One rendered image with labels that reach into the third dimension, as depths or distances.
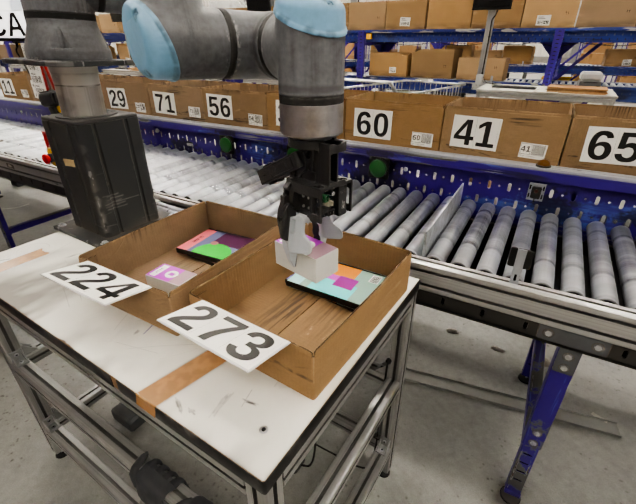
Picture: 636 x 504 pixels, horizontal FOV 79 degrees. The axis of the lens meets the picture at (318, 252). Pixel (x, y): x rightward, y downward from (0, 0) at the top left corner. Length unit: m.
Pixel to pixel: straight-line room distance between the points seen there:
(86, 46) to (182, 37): 0.63
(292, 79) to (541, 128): 1.09
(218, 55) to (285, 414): 0.52
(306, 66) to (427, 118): 1.06
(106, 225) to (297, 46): 0.85
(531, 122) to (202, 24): 1.15
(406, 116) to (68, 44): 1.07
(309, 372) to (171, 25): 0.50
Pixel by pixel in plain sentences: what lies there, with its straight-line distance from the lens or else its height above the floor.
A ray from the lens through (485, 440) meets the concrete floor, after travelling 1.65.
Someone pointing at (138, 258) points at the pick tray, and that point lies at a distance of 1.06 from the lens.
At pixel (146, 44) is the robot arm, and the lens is 0.57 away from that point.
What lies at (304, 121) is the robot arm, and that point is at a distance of 0.54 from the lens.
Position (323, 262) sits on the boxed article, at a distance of 0.63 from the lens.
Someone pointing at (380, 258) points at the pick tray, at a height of 0.81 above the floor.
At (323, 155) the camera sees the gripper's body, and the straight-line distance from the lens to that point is 0.55.
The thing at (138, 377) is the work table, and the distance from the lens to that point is 0.76.
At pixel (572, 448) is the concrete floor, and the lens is 1.76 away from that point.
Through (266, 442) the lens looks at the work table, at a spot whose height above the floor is 0.75.
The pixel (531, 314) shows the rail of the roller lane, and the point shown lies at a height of 0.68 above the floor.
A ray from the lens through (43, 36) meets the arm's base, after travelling 1.19.
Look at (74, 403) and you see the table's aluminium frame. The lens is 1.23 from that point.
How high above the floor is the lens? 1.25
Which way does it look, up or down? 29 degrees down
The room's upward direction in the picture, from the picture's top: straight up
